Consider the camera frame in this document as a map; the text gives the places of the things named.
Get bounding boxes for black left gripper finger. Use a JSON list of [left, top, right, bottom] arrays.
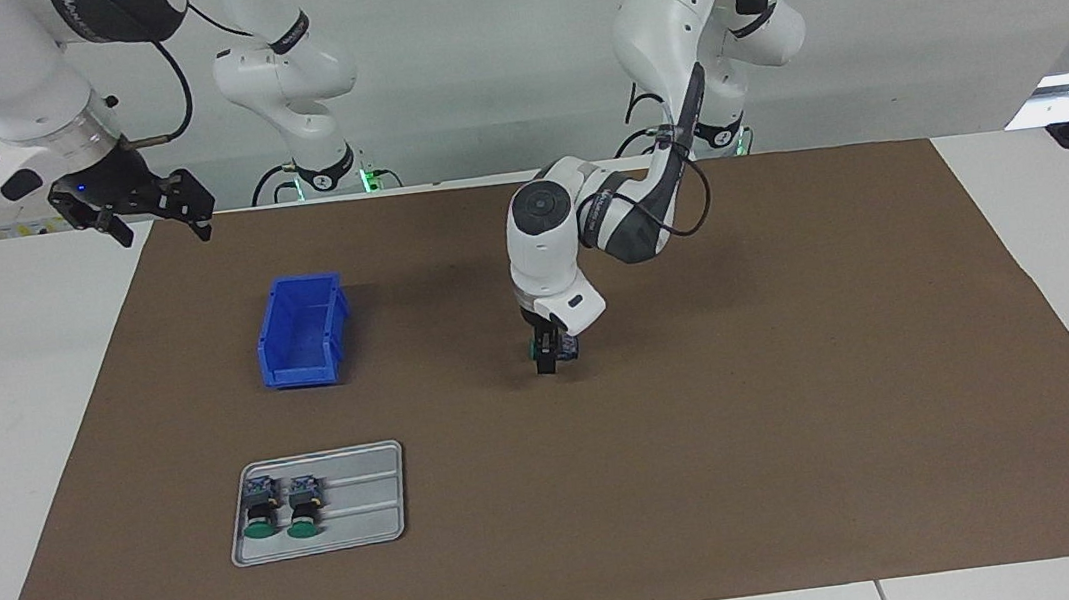
[[531, 329, 563, 377]]

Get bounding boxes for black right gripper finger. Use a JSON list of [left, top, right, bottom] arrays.
[[71, 197, 138, 255], [154, 166, 221, 249]]

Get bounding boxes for green push button switch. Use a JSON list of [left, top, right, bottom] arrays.
[[279, 472, 329, 542], [527, 330, 584, 368], [236, 473, 286, 542]]

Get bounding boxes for white cardboard box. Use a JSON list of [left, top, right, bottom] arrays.
[[0, 197, 75, 240]]

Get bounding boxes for blue plastic storage bin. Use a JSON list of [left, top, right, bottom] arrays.
[[249, 269, 359, 393]]

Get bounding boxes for brown table mat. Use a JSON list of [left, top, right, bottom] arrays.
[[0, 115, 1069, 600]]

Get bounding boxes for grey metal tray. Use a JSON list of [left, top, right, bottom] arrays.
[[220, 439, 415, 569]]

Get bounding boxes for black base cable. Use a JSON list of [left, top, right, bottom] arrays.
[[247, 150, 402, 208], [608, 83, 680, 160]]

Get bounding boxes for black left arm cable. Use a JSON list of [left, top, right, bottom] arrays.
[[615, 70, 718, 243]]

